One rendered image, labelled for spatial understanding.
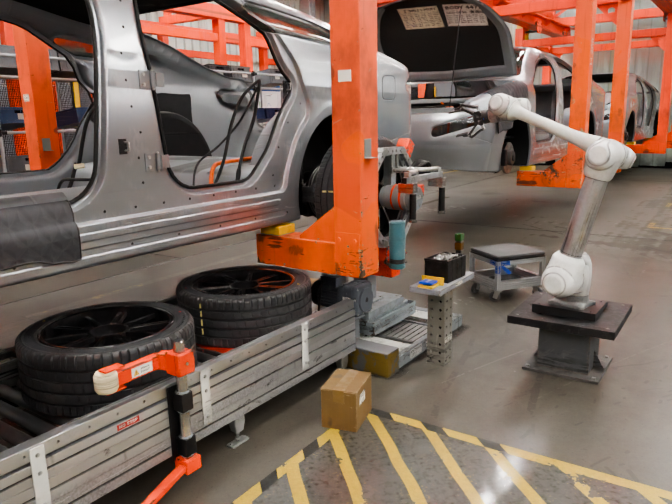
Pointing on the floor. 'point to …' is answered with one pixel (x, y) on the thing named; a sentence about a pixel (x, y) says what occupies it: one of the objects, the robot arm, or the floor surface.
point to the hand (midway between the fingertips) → (454, 123)
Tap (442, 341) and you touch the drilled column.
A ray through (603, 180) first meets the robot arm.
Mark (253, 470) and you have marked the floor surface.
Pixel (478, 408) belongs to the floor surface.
